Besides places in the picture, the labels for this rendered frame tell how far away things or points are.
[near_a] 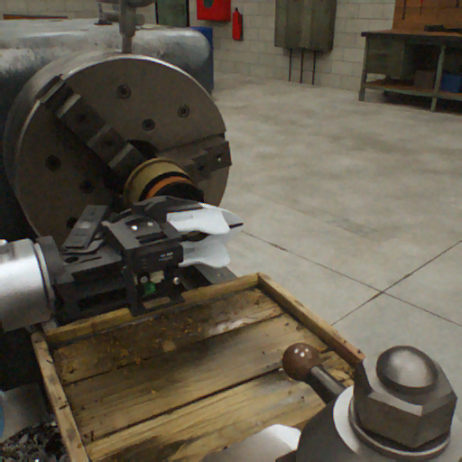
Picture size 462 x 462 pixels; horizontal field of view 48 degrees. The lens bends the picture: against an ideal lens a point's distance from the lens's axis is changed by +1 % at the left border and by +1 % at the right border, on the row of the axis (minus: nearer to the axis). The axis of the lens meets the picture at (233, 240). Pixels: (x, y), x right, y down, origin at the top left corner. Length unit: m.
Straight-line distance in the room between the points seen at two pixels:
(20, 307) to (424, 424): 0.34
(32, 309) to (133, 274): 0.09
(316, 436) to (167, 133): 0.58
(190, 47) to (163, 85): 0.21
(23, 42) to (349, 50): 7.70
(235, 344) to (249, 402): 0.11
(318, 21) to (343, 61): 0.70
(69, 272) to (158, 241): 0.08
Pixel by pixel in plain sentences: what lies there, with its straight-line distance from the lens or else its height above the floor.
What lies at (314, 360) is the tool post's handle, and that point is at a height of 1.14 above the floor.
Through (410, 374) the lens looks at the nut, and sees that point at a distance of 0.21.
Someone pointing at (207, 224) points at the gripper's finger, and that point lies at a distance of 0.51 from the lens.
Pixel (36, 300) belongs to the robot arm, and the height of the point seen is 1.08.
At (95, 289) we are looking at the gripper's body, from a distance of 0.46.
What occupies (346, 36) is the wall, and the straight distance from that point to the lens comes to 8.44.
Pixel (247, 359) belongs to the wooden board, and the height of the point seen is 0.88.
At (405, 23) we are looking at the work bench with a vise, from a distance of 7.88.
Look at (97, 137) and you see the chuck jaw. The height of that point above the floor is 1.15.
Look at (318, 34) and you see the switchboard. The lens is 8.43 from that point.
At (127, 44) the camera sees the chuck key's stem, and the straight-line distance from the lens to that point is 0.76.
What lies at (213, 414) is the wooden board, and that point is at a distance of 0.60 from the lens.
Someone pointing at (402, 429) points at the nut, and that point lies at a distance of 0.21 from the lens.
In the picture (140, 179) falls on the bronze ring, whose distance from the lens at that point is 0.64.
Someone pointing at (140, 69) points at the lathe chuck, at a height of 1.22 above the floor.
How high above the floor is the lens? 1.31
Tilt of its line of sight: 26 degrees down
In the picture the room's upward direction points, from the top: straight up
